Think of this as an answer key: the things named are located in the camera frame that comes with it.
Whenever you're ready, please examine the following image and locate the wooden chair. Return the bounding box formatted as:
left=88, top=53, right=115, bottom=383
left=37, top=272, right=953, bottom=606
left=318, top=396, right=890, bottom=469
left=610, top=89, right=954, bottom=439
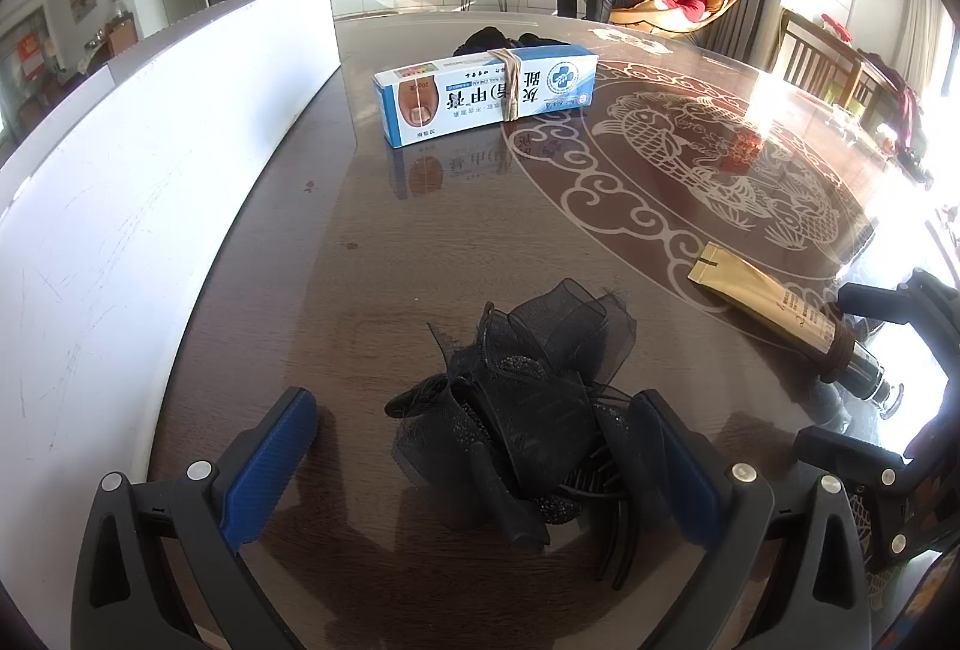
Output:
left=780, top=7, right=863, bottom=107

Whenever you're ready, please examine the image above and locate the orange lounge chair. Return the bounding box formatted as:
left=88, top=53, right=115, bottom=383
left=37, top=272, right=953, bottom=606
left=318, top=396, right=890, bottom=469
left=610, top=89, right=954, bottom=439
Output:
left=607, top=0, right=745, bottom=37

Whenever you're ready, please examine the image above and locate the black mesh hair clip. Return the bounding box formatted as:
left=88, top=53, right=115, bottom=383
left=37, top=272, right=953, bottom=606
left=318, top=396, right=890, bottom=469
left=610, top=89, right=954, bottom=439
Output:
left=384, top=277, right=668, bottom=591

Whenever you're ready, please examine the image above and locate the chair with clothes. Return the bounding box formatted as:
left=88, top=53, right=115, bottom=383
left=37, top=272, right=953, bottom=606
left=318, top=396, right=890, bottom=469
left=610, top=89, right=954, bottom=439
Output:
left=855, top=50, right=927, bottom=152

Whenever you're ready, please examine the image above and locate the gold tube with black cap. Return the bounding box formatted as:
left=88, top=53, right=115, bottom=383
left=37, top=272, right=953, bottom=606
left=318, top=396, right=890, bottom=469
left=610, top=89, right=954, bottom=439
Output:
left=688, top=241, right=905, bottom=419

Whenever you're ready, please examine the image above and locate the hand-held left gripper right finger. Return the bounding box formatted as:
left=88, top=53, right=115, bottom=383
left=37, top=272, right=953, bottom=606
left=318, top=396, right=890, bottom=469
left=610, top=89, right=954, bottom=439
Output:
left=628, top=389, right=875, bottom=650

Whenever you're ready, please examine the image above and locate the blue and white box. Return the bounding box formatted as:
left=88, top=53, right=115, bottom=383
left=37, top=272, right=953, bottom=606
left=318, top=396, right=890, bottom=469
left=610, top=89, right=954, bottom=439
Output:
left=373, top=46, right=599, bottom=151

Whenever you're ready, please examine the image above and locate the black cloth item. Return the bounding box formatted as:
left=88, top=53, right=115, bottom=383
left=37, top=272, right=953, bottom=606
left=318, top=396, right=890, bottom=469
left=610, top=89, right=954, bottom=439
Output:
left=452, top=26, right=575, bottom=59

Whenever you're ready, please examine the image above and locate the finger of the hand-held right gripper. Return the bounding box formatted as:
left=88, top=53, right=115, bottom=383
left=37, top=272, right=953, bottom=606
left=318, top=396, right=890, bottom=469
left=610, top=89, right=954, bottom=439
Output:
left=795, top=425, right=940, bottom=568
left=836, top=267, right=960, bottom=351

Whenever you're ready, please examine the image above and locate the white board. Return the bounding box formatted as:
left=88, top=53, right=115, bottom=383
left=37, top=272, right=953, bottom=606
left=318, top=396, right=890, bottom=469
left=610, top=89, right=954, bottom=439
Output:
left=0, top=0, right=342, bottom=650

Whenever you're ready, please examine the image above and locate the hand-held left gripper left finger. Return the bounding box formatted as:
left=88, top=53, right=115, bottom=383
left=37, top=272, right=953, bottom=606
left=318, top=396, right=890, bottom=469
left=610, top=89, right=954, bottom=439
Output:
left=71, top=386, right=320, bottom=650

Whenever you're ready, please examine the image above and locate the dark glass desktop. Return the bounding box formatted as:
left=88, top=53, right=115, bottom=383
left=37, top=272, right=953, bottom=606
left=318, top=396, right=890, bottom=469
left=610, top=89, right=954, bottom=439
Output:
left=112, top=13, right=960, bottom=650

